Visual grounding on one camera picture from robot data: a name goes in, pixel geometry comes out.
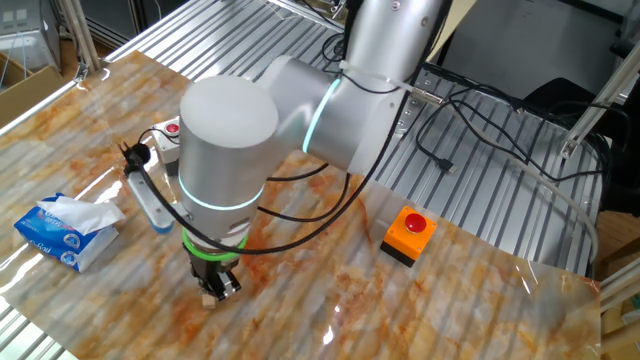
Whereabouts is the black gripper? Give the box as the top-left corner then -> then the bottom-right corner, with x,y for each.
188,252 -> 242,303

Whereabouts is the marble pattern plastic mat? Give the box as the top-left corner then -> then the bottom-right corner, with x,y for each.
0,49 -> 604,360

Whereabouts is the white box red button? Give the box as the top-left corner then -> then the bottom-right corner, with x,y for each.
151,117 -> 182,177

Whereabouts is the blue tissue pack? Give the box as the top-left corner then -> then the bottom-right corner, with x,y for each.
13,192 -> 128,274

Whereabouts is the orange emergency stop button box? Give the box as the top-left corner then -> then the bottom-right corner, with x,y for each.
379,205 -> 439,269

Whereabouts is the cardboard box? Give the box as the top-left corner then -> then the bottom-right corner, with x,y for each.
0,52 -> 66,129

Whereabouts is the grey electrical cabinet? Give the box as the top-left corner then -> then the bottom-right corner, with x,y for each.
0,0 -> 61,71

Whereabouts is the beige board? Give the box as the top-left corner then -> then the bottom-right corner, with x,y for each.
429,0 -> 479,64

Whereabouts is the aluminium profile bar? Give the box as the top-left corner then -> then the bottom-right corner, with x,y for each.
599,257 -> 640,314

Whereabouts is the black chair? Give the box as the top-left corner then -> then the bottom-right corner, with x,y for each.
519,77 -> 640,216

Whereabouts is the green flange ring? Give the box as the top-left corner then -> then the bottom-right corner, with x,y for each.
181,227 -> 249,264

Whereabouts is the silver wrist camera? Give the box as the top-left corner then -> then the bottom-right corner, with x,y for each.
126,169 -> 176,235

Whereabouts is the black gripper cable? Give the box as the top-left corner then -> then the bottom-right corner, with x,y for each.
254,162 -> 351,224

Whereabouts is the black camera cable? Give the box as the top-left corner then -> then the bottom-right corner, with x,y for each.
117,127 -> 401,256

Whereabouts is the black usb cable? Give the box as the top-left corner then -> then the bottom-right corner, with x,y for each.
414,97 -> 526,175

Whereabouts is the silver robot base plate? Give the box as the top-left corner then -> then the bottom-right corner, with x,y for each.
392,67 -> 437,135

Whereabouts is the silver cable connector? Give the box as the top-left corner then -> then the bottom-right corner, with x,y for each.
409,84 -> 445,107

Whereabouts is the black cable bundle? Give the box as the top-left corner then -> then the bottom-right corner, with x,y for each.
422,59 -> 526,112

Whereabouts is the long black cable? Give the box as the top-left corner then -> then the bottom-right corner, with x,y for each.
449,99 -> 609,184

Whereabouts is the grey thick cable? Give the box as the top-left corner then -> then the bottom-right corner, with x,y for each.
464,122 -> 600,266

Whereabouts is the aluminium frame post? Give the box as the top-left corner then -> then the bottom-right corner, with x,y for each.
559,42 -> 640,161

